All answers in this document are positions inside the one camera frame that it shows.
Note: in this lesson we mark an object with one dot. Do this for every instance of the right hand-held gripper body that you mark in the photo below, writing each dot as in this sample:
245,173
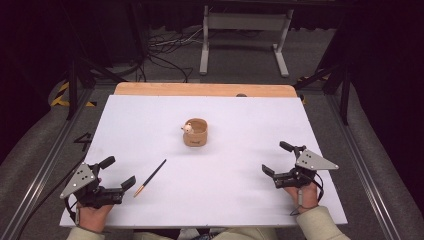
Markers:
308,163

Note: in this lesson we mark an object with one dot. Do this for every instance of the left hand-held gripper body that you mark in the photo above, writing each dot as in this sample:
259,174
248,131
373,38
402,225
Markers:
87,191

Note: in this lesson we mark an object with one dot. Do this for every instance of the black pen with gold tip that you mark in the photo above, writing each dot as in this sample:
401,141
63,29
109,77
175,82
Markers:
150,178

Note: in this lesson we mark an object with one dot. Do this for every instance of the tan pen holder with figurine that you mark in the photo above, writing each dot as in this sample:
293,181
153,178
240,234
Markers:
196,135

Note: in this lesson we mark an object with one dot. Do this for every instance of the person's left hand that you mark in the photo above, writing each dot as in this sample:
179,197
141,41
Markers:
93,216

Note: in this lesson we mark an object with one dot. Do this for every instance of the person's right hand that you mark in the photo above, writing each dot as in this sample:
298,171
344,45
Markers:
305,196

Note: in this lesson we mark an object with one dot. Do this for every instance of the white table mat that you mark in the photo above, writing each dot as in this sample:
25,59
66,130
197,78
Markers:
213,186

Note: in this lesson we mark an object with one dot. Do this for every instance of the black tripod stand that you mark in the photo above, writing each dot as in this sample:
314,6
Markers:
345,90
75,86

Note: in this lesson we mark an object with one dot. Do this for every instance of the yellow and black floor tape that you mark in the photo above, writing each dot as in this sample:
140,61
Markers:
61,95

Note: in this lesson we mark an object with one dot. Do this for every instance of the white metal stand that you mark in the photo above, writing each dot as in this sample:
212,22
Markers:
245,23

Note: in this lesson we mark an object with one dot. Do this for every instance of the aluminium rail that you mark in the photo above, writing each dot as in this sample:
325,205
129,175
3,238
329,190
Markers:
363,166
46,166

